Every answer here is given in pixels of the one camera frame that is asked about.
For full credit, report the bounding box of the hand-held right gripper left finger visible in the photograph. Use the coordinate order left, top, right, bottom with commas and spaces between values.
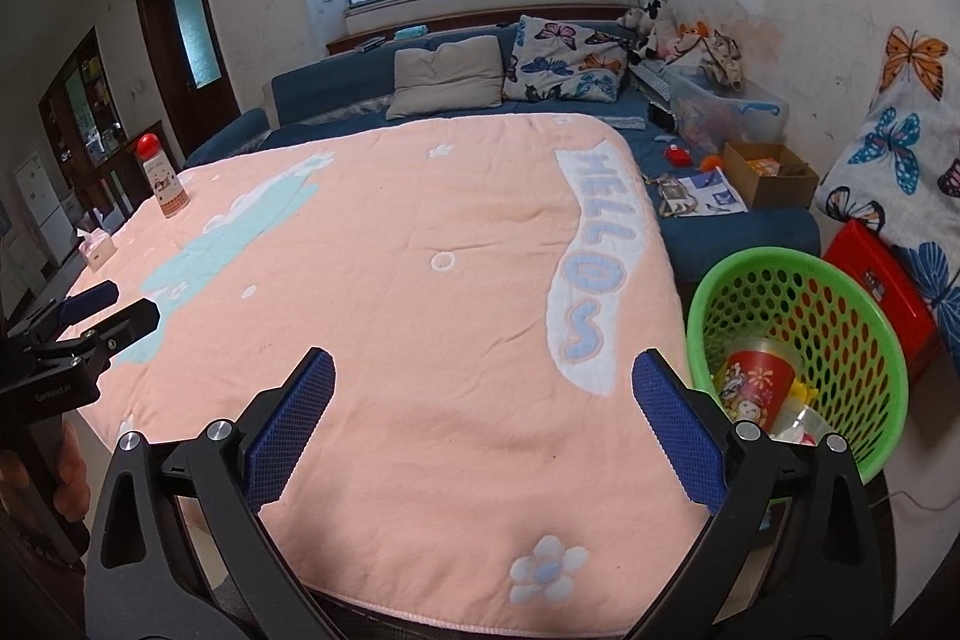
82, 347, 336, 640

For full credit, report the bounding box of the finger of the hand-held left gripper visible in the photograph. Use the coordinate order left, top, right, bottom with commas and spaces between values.
34, 299, 162, 382
7, 280, 119, 341

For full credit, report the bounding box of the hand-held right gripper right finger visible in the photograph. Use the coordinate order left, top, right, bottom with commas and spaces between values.
632, 349, 882, 640

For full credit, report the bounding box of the red printed plastic cup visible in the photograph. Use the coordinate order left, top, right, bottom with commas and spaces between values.
711, 340, 800, 438

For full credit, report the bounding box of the green plastic basket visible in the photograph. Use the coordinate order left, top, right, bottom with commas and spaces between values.
686, 248, 910, 485

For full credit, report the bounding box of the person's left hand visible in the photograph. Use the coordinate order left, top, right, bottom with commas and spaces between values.
0, 421, 92, 525

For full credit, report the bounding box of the pink tissue box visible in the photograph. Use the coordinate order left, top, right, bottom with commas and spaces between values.
77, 227, 117, 270

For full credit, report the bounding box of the white fridge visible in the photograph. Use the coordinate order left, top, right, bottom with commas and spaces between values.
7, 151, 76, 270

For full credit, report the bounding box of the red capped printed bottle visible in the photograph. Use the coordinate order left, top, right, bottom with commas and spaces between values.
135, 132, 188, 220

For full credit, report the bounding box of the dark wooden sideboard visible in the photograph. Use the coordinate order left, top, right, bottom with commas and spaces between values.
71, 119, 185, 217

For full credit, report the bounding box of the dark wooden display cabinet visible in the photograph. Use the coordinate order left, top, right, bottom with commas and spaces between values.
37, 26, 128, 214

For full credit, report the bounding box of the dark wooden door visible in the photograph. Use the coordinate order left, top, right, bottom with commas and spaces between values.
133, 0, 242, 161

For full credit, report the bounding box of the printed paper sheet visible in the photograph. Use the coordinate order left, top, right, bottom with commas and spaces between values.
651, 169, 749, 220

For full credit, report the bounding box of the red plastic stool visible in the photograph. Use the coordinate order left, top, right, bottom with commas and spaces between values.
821, 218, 947, 386

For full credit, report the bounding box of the cardboard box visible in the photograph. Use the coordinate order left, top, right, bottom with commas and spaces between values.
722, 141, 820, 211

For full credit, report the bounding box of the blue sofa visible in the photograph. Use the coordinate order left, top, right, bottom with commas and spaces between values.
184, 21, 822, 289

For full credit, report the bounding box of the clear plastic storage box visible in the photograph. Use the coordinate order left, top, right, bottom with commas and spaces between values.
664, 66, 792, 157

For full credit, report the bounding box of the grey keyboard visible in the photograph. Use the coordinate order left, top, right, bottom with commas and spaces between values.
628, 61, 676, 103

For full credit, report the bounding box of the butterfly print cloth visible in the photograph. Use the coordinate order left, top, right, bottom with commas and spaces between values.
814, 26, 960, 341

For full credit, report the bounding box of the patterned cloth toy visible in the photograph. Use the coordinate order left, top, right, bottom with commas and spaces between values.
703, 29, 749, 90

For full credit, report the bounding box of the beige pillow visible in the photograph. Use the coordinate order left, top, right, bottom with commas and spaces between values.
386, 35, 505, 120

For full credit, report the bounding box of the butterfly print pillow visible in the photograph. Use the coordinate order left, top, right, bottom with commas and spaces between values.
501, 14, 631, 105

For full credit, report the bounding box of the orange and pink plush toy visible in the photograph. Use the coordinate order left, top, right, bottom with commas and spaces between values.
660, 20, 712, 65

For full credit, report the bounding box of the plush toys pile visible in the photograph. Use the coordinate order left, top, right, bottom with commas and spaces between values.
615, 0, 680, 62

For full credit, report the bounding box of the white cable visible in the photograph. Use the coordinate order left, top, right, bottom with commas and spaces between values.
881, 488, 957, 512

